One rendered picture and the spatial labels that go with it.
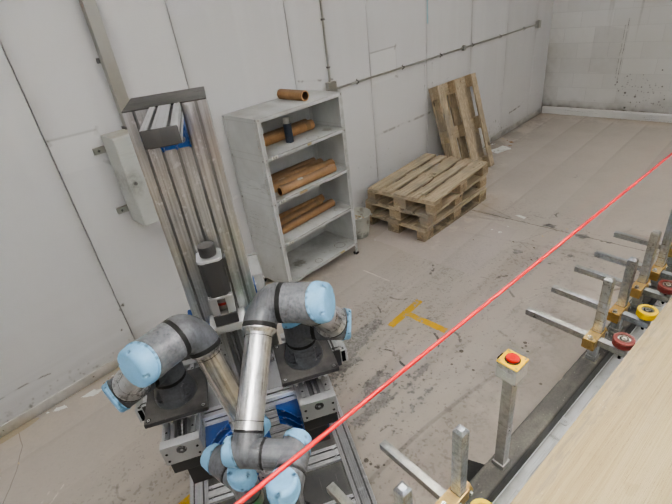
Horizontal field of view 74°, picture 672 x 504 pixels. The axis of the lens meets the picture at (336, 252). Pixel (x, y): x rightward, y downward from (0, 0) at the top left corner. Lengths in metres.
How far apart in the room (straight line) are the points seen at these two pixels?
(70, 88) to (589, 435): 3.13
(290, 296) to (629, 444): 1.20
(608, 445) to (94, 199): 3.05
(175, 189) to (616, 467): 1.65
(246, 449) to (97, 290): 2.49
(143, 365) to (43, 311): 2.30
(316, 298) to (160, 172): 0.67
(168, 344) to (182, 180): 0.56
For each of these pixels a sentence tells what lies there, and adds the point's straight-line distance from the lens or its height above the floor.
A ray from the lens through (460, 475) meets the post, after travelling 1.56.
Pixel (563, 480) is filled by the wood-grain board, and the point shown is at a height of 0.90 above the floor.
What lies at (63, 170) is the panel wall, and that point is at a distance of 3.26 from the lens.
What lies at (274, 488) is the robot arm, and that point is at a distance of 1.11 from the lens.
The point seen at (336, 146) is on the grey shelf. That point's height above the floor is 1.08.
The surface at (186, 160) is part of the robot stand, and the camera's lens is 1.52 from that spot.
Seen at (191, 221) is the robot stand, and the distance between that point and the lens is 1.59.
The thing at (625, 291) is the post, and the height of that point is 0.94.
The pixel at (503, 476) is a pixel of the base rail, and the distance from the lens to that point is 1.88.
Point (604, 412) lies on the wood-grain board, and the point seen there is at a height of 0.90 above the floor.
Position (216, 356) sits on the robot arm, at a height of 1.41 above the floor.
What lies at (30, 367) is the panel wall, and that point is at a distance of 3.64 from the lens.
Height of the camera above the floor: 2.26
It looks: 30 degrees down
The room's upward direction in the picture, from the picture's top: 8 degrees counter-clockwise
